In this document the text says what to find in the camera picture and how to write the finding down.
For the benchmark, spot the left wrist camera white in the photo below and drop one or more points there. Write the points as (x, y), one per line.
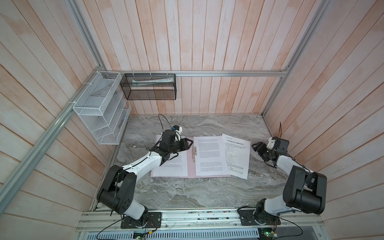
(178, 131)

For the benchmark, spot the right aluminium frame post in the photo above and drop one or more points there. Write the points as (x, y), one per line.
(310, 29)

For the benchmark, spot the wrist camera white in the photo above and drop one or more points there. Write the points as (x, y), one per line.
(178, 131)
(271, 143)

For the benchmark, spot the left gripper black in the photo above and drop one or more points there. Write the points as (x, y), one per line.
(184, 143)

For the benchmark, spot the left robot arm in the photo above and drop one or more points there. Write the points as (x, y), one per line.
(118, 188)

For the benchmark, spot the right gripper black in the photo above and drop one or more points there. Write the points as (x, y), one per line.
(259, 147)

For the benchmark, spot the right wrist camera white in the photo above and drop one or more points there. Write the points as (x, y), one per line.
(271, 143)

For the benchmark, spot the papers in black basket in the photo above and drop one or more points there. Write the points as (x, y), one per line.
(153, 82)

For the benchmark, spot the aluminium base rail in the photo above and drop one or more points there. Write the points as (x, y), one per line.
(185, 219)

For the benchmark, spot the horizontal aluminium frame bar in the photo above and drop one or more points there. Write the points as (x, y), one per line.
(213, 73)

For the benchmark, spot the black mesh basket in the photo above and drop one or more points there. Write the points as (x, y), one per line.
(147, 93)

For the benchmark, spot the left aluminium frame bar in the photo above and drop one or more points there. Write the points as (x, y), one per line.
(28, 164)

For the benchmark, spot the printed paper sheet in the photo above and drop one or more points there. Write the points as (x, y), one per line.
(237, 155)
(210, 157)
(175, 168)

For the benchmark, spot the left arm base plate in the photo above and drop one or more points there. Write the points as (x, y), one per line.
(148, 220)

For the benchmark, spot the pink folder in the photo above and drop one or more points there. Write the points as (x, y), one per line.
(192, 165)

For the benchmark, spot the left rear aluminium post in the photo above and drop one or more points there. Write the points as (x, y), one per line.
(85, 32)

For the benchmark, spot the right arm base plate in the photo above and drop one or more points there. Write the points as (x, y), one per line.
(250, 217)

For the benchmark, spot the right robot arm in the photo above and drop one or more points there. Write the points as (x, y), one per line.
(305, 190)

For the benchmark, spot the silver folder clip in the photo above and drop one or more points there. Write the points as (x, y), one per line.
(194, 154)

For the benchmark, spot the white wire mesh rack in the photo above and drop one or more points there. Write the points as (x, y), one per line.
(103, 108)

